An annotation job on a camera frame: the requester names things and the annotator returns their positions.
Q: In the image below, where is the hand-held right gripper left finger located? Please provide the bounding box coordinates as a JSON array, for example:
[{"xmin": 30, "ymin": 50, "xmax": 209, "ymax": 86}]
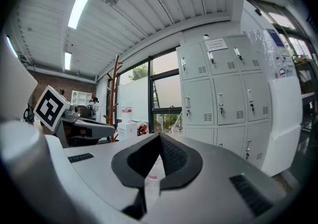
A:
[{"xmin": 46, "ymin": 133, "xmax": 161, "ymax": 222}]

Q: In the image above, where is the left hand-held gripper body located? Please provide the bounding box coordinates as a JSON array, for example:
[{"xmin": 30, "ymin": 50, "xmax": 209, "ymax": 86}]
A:
[{"xmin": 33, "ymin": 85, "xmax": 99, "ymax": 148}]

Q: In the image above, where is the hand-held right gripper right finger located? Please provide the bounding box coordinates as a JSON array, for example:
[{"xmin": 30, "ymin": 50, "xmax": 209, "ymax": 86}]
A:
[{"xmin": 144, "ymin": 133, "xmax": 293, "ymax": 224}]

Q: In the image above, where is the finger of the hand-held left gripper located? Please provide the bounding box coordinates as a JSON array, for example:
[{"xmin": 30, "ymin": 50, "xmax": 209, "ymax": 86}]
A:
[{"xmin": 79, "ymin": 118, "xmax": 116, "ymax": 140}]

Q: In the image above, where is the grey metal locker door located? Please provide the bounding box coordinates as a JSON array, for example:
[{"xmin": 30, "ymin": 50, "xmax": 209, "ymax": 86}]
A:
[{"xmin": 182, "ymin": 78, "xmax": 216, "ymax": 126}]

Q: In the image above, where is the grey metal locker cabinet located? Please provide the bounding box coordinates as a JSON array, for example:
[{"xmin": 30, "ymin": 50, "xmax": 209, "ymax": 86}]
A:
[{"xmin": 176, "ymin": 34, "xmax": 273, "ymax": 169}]

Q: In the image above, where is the white cardboard box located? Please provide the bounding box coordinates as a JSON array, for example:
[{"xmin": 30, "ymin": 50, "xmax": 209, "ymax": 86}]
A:
[{"xmin": 116, "ymin": 121, "xmax": 139, "ymax": 142}]

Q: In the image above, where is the clear plastic bag red label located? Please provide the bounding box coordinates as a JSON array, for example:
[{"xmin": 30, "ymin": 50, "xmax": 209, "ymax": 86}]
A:
[{"xmin": 120, "ymin": 106, "xmax": 134, "ymax": 122}]

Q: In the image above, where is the white shelf unit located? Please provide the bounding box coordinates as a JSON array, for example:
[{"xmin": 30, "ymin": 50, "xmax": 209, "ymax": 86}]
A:
[{"xmin": 71, "ymin": 90, "xmax": 93, "ymax": 106}]

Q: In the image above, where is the bucket with orange tools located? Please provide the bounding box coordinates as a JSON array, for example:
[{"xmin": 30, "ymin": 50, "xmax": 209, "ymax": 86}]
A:
[{"xmin": 136, "ymin": 124, "xmax": 149, "ymax": 136}]

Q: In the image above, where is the wooden coat rack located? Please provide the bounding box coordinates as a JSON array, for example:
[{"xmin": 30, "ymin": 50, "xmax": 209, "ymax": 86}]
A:
[{"xmin": 103, "ymin": 55, "xmax": 124, "ymax": 143}]

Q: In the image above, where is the clear bottle red label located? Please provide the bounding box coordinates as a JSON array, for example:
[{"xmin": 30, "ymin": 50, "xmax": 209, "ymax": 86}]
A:
[{"xmin": 275, "ymin": 56, "xmax": 286, "ymax": 77}]

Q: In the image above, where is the white paper notice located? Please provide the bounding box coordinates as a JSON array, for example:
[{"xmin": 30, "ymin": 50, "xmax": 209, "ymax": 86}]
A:
[{"xmin": 205, "ymin": 38, "xmax": 229, "ymax": 52}]

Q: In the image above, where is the clear plastic wrap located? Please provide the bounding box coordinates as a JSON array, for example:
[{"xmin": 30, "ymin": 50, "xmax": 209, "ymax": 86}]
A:
[{"xmin": 244, "ymin": 29, "xmax": 283, "ymax": 79}]

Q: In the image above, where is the black window frame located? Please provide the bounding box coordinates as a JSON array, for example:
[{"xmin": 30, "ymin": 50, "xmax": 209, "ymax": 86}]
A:
[{"xmin": 106, "ymin": 46, "xmax": 183, "ymax": 136}]

